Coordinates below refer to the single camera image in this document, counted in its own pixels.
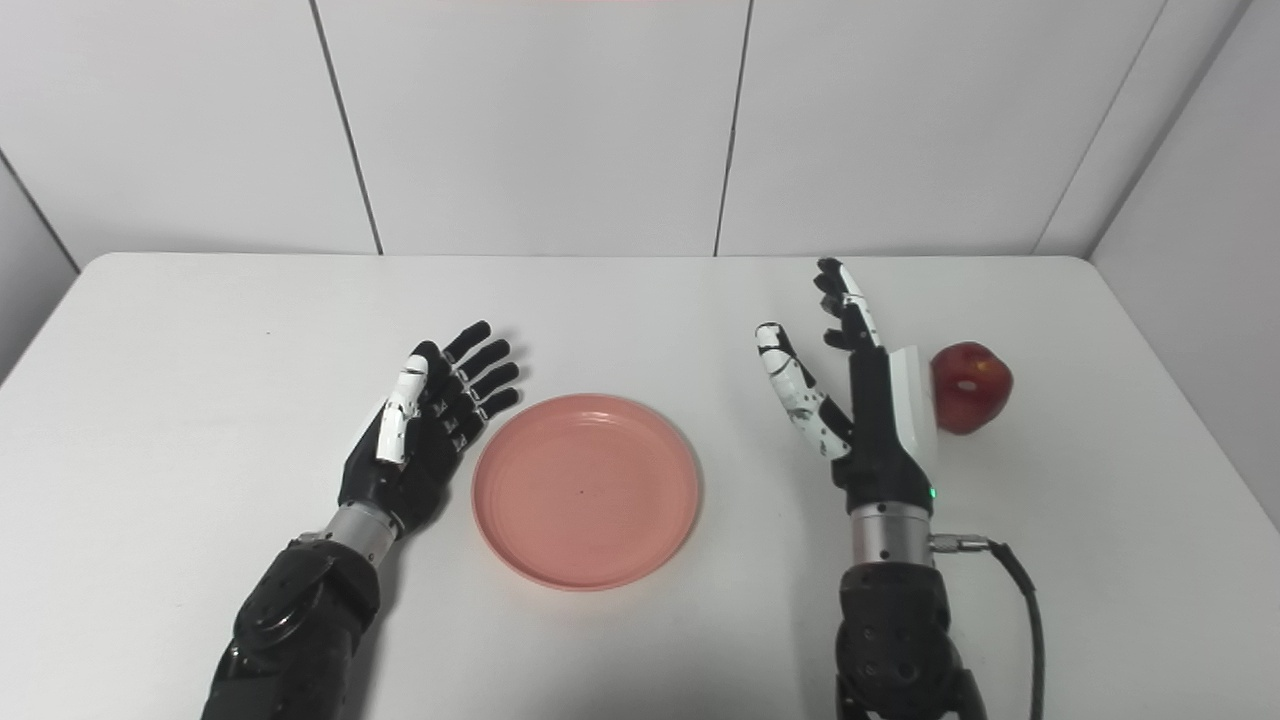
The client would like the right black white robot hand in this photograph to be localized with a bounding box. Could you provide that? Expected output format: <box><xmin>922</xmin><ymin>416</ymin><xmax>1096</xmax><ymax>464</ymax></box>
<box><xmin>755</xmin><ymin>258</ymin><xmax>941</xmax><ymax>519</ymax></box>

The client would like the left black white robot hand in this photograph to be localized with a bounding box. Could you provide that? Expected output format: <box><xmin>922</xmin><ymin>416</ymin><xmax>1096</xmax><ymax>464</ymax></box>
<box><xmin>337</xmin><ymin>320</ymin><xmax>521</xmax><ymax>541</ymax></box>

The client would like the red apple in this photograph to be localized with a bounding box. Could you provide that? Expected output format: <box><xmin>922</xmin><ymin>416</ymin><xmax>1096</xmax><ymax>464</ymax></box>
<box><xmin>930</xmin><ymin>341</ymin><xmax>1014</xmax><ymax>436</ymax></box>

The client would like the pink round plate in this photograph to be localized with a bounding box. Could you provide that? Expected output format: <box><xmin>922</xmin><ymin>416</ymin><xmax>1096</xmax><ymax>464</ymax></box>
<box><xmin>471</xmin><ymin>393</ymin><xmax>702</xmax><ymax>592</ymax></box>

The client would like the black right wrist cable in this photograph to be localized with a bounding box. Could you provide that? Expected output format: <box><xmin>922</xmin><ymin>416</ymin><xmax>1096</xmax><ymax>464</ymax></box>
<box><xmin>928</xmin><ymin>533</ymin><xmax>1047</xmax><ymax>720</ymax></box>

